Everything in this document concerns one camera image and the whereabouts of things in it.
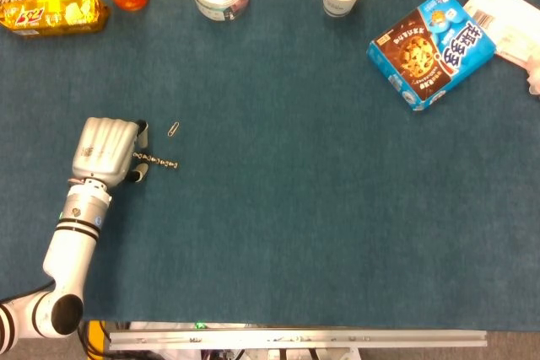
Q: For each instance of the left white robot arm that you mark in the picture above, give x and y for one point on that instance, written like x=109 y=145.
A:
x=63 y=259

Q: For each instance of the blue cookie box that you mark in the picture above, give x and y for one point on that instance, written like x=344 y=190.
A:
x=430 y=50

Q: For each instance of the gold biscuit packet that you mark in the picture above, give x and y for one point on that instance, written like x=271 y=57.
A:
x=55 y=14

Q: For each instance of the white plastic packet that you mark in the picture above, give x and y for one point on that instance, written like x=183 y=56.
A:
x=504 y=23

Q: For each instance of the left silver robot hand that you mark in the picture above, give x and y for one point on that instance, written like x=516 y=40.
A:
x=103 y=151

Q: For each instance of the aluminium frame rail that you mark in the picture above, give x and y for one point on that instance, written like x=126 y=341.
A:
x=295 y=340

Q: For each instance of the metal paper clip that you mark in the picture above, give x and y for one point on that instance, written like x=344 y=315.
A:
x=173 y=128

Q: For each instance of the white bath pouf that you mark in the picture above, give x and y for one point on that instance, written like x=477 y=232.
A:
x=535 y=82

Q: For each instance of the blue table mat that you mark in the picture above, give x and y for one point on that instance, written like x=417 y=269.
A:
x=270 y=157

